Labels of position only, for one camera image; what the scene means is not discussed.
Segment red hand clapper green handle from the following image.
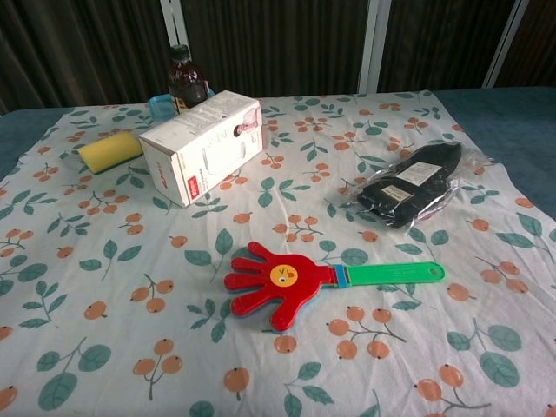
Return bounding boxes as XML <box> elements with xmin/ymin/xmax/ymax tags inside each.
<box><xmin>224</xmin><ymin>242</ymin><xmax>447</xmax><ymax>334</ymax></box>

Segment white cardboard product box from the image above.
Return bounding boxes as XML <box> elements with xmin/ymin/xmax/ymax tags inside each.
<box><xmin>138</xmin><ymin>89</ymin><xmax>265</xmax><ymax>208</ymax></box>

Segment black socks in plastic bag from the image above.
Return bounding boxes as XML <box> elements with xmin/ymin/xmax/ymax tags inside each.
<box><xmin>342</xmin><ymin>141</ymin><xmax>494</xmax><ymax>238</ymax></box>

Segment light blue plastic container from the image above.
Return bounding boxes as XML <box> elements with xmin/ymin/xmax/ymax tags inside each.
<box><xmin>149</xmin><ymin>86</ymin><xmax>217</xmax><ymax>125</ymax></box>

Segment dark brown glass bottle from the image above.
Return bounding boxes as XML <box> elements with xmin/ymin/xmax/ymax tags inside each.
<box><xmin>167</xmin><ymin>44</ymin><xmax>209</xmax><ymax>109</ymax></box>

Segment floral white tablecloth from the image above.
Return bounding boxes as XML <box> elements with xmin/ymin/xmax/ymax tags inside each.
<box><xmin>0</xmin><ymin>89</ymin><xmax>556</xmax><ymax>417</ymax></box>

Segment dark slatted screen panel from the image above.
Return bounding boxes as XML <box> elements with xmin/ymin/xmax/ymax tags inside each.
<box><xmin>181</xmin><ymin>0</ymin><xmax>371</xmax><ymax>99</ymax></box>
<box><xmin>494</xmin><ymin>0</ymin><xmax>556</xmax><ymax>90</ymax></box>
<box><xmin>376</xmin><ymin>0</ymin><xmax>519</xmax><ymax>93</ymax></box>
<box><xmin>0</xmin><ymin>0</ymin><xmax>171</xmax><ymax>115</ymax></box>

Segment yellow sponge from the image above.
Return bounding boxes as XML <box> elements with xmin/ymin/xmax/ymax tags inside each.
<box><xmin>77</xmin><ymin>133</ymin><xmax>144</xmax><ymax>176</ymax></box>

